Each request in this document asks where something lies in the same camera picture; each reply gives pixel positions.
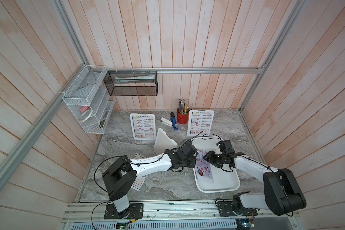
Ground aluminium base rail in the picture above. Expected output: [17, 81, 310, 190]
[62, 199, 300, 224]

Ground red pencil cup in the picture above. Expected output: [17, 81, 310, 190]
[177, 108, 189, 125]

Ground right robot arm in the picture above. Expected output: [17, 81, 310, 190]
[203, 140, 307, 216]

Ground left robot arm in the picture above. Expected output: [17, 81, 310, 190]
[102, 140, 197, 214]

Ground white wire wall shelf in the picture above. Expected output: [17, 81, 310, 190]
[62, 65, 115, 134]

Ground blue stapler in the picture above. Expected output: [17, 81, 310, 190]
[170, 112, 178, 130]

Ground pink eraser block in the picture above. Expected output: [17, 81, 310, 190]
[80, 106, 90, 114]

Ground white menu holder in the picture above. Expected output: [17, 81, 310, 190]
[153, 128, 178, 155]
[187, 110, 214, 137]
[130, 114, 156, 140]

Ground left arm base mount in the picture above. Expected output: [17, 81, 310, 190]
[104, 203, 144, 220]

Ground special menu sheet top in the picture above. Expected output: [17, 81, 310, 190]
[195, 149, 214, 184]

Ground white tape roll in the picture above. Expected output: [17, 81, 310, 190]
[79, 109, 93, 123]

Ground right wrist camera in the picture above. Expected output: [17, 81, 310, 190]
[215, 142, 222, 154]

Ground white stapler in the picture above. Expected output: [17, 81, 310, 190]
[160, 117, 173, 127]

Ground white plastic tray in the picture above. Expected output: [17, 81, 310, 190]
[193, 138, 240, 193]

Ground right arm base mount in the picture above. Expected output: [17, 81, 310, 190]
[215, 192, 258, 217]

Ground dim sum inn menu sheet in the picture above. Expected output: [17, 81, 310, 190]
[131, 153, 146, 191]

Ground black mesh wall basket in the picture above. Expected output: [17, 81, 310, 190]
[103, 71, 158, 96]

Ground pencils in cup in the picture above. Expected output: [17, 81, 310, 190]
[178, 99, 193, 115]

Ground papers in black basket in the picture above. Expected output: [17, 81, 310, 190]
[115, 74, 156, 83]

